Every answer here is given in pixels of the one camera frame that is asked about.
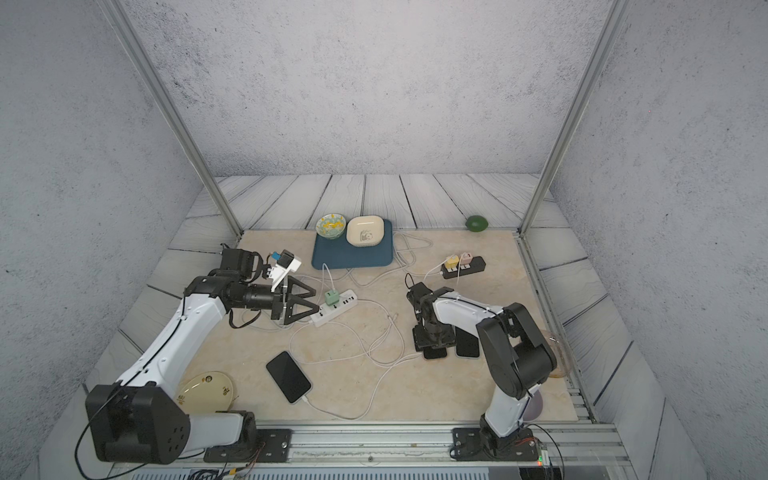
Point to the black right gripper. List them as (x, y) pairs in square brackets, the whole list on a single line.
[(419, 340)]

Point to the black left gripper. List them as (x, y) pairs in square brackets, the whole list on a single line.
[(292, 300)]

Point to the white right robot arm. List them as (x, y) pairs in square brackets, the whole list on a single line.
[(517, 354)]

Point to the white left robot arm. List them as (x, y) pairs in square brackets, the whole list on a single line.
[(136, 419)]

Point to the white black-screen phone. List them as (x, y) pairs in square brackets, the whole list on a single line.
[(289, 377)]

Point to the green usb charger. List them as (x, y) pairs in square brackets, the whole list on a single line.
[(332, 297)]

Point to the white power strip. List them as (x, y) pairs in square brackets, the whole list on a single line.
[(347, 301)]

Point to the dark teal tray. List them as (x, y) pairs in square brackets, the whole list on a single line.
[(340, 254)]

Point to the patterned teal yellow bowl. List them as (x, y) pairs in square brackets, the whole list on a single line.
[(331, 226)]

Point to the yellow usb charger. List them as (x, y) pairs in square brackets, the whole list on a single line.
[(451, 262)]

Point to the cream square panda bowl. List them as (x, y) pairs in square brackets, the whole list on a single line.
[(365, 231)]

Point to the black power strip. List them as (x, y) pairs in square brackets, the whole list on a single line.
[(475, 265)]

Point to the purple plate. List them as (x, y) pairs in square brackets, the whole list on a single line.
[(534, 406)]

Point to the cream yellow plate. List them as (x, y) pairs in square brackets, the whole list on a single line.
[(209, 392)]

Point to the green lime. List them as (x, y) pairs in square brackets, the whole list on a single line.
[(476, 223)]

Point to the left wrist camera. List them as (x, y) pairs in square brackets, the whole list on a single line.
[(286, 263)]

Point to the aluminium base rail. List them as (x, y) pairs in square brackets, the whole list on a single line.
[(570, 445)]

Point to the aluminium frame post left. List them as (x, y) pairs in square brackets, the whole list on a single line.
[(131, 43)]

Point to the aluminium frame post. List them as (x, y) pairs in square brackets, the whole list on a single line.
[(607, 38), (131, 43)]

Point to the aluminium frame post right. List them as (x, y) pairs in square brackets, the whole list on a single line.
[(607, 38)]

